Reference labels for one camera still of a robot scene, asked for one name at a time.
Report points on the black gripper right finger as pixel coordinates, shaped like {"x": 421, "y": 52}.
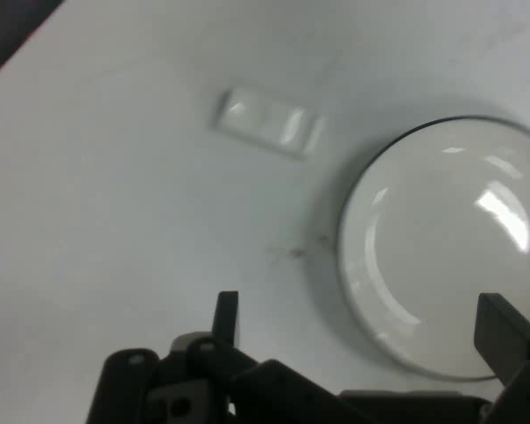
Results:
{"x": 508, "y": 340}

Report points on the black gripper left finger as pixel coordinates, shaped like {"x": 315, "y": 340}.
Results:
{"x": 223, "y": 318}

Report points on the white bowl with black rim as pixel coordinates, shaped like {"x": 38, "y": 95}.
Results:
{"x": 441, "y": 247}

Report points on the small white rectangular block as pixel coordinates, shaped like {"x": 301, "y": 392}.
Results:
{"x": 265, "y": 121}

